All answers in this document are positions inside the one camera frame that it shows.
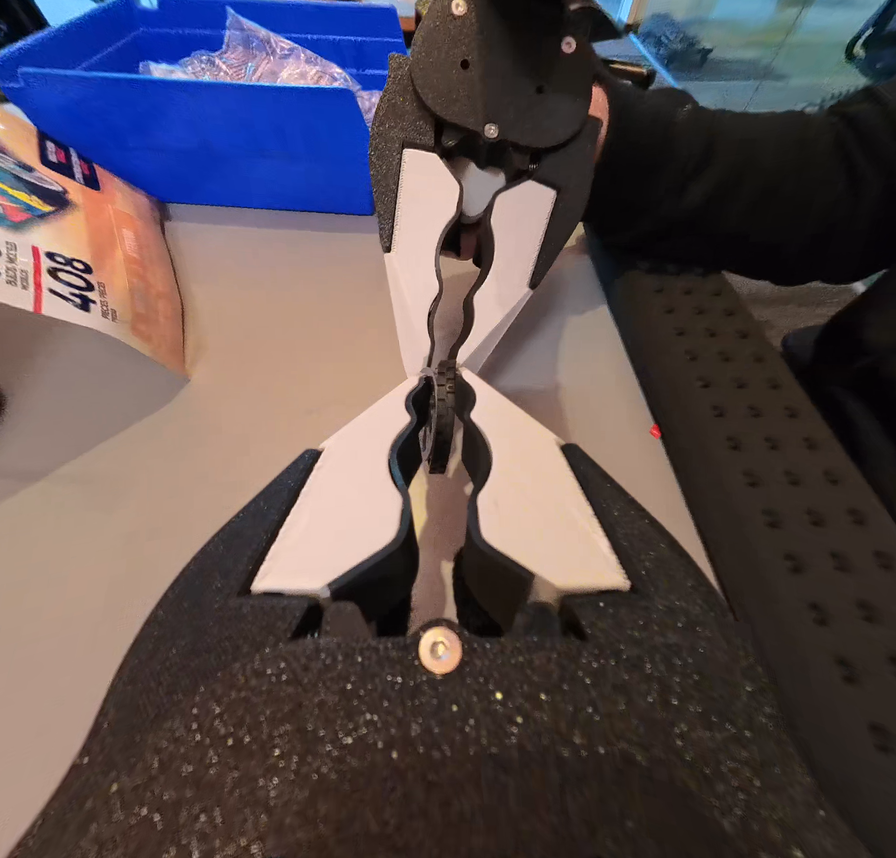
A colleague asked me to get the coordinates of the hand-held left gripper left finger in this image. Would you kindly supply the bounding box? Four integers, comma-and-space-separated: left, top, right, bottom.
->
251, 374, 429, 636

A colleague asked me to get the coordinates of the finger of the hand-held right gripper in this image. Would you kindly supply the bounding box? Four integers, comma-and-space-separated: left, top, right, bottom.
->
384, 147, 466, 376
448, 179, 559, 377

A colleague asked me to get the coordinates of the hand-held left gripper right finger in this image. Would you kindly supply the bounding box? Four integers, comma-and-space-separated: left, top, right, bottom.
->
455, 370, 631, 636

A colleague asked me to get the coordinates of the black toy wheel grey rim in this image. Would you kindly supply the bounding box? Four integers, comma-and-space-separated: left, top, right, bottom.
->
420, 360, 460, 475

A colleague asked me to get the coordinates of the person's right forearm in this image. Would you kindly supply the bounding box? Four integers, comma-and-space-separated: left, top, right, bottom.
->
584, 77, 896, 288

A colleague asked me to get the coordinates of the blue plastic bin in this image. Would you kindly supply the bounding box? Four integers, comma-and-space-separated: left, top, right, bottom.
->
0, 0, 410, 216

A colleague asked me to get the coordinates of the clear plastic bag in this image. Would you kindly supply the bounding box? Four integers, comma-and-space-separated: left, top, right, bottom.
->
139, 7, 383, 131

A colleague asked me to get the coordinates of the black perforated mat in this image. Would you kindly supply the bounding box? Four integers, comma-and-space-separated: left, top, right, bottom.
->
588, 228, 896, 858

